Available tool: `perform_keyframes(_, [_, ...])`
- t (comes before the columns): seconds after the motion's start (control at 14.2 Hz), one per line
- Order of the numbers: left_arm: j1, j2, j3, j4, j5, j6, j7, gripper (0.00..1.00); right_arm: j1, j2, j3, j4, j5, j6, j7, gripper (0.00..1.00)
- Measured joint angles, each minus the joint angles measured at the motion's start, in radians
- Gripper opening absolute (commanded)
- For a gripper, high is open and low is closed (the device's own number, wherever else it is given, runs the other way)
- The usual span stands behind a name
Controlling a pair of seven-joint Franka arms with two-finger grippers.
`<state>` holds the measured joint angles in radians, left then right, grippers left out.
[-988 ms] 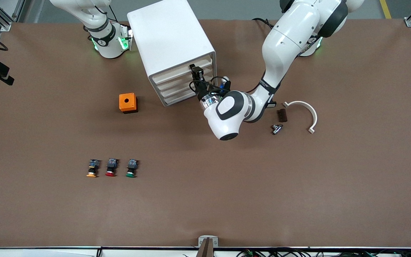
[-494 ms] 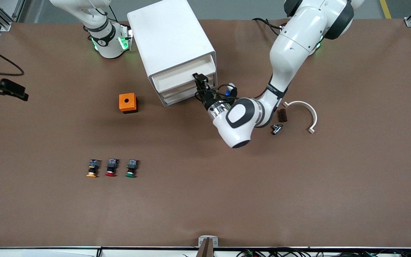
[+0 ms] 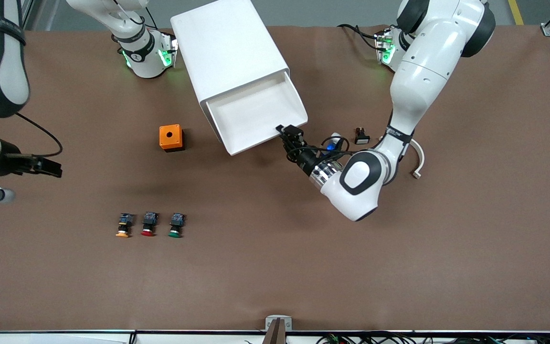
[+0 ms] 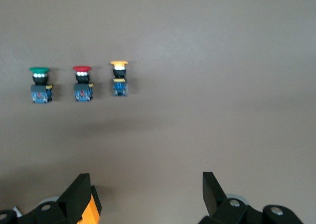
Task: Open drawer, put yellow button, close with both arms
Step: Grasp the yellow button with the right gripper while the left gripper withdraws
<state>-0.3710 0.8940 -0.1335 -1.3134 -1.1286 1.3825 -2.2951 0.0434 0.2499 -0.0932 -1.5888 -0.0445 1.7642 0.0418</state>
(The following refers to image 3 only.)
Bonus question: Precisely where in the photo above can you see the red push button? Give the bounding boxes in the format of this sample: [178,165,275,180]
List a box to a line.
[140,212,159,237]

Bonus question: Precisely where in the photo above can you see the yellow push button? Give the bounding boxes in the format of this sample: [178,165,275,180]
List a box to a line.
[116,213,135,238]

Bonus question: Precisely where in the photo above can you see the orange button box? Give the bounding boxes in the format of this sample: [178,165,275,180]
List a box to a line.
[159,124,185,152]

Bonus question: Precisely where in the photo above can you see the green push button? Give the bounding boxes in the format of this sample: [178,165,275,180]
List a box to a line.
[168,213,187,238]

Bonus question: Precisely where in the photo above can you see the white curved bracket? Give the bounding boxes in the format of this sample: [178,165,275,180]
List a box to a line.
[379,135,425,180]

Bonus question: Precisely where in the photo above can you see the black base cable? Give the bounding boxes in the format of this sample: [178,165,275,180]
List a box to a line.
[337,23,381,51]

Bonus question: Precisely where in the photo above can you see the tangled black cables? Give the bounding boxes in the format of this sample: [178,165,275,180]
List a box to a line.
[316,332,550,344]

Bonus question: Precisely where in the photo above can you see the brown table mat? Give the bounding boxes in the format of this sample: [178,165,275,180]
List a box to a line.
[0,25,550,333]

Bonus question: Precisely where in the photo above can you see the grey metal bracket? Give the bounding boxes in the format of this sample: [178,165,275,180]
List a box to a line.
[262,315,293,344]

